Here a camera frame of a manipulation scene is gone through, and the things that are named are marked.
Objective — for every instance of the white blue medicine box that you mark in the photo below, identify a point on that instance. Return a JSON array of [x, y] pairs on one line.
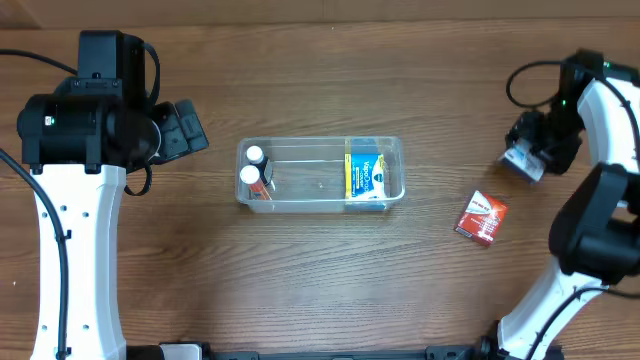
[[520, 159]]

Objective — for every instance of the orange bottle white cap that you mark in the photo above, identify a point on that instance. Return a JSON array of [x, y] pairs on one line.
[[250, 175]]

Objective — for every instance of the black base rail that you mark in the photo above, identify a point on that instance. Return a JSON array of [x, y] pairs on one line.
[[345, 352]]

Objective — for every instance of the red medicine box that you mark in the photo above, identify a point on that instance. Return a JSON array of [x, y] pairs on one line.
[[481, 218]]

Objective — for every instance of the clear plastic container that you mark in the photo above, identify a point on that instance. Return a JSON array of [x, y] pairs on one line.
[[308, 173]]

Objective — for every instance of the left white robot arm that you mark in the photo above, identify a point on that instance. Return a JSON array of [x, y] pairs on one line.
[[79, 145]]

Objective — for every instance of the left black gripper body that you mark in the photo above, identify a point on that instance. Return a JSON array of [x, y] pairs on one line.
[[182, 132]]

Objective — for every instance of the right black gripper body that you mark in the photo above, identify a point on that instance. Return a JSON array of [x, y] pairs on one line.
[[542, 141]]

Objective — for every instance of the blue yellow VapoDrops box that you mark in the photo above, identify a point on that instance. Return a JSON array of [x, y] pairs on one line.
[[364, 169]]

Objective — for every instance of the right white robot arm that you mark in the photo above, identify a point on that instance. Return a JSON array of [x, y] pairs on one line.
[[591, 251]]

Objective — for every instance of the black bottle white cap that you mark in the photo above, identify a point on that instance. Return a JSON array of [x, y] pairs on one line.
[[257, 157]]

